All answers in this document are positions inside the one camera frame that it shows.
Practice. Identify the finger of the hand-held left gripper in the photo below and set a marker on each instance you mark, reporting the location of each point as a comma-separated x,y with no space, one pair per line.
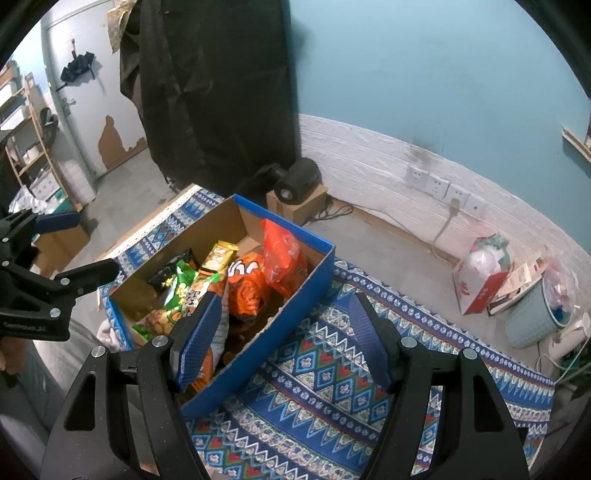
92,274
57,221

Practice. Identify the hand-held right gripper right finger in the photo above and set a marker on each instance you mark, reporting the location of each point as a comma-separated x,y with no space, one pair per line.
371,341

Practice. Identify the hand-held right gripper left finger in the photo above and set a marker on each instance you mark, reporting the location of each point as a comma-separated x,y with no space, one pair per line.
198,341

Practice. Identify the green pea snack packet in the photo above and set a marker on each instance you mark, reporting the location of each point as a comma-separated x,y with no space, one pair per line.
182,290

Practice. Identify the orange packet green label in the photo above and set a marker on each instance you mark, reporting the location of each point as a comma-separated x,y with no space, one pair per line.
210,282

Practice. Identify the large black snack packet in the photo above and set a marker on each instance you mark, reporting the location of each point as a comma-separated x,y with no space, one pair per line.
171,277

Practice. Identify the orange packet white lettering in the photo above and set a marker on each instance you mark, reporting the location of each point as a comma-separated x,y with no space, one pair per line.
244,286

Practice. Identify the blue cardboard box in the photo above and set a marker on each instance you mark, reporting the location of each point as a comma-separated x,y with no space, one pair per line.
286,332

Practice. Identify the yellow gold snack packet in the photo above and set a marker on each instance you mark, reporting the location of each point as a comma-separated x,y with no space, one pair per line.
219,256

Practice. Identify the red round-logo snack packet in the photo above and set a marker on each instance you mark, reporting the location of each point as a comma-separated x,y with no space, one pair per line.
281,254

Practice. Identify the person's left hand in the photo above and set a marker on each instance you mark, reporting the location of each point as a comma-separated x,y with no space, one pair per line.
9,355

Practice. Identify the large brown cardboard box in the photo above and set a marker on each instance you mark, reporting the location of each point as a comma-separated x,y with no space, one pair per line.
60,249

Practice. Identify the blue patterned mat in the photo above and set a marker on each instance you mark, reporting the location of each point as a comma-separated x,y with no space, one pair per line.
323,369

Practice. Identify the person's grey trousers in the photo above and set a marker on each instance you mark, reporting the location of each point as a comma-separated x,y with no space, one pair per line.
51,369

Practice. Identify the wooden storage rack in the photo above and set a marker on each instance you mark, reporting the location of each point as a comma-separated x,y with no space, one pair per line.
39,138

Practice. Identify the white door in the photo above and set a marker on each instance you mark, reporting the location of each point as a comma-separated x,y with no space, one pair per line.
92,115

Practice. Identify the red white paper bag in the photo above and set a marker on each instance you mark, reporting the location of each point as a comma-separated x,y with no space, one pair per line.
475,286

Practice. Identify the black folded umbrella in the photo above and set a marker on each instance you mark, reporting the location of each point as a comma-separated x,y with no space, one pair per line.
76,69

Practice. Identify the light blue waste bin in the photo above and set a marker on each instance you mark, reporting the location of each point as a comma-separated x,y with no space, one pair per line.
531,323

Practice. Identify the flattened cardboard packaging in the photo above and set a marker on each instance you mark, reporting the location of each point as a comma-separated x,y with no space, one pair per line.
521,272

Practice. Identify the white plastic appliance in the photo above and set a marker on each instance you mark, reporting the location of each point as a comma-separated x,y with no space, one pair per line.
568,341

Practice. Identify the black hanging cloth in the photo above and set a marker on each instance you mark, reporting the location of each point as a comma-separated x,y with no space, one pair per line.
207,92

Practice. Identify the white wall socket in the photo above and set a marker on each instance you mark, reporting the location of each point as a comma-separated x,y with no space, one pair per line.
461,191
475,204
437,186
415,177

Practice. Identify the wooden wall shelf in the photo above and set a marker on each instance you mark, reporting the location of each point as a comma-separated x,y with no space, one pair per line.
577,138

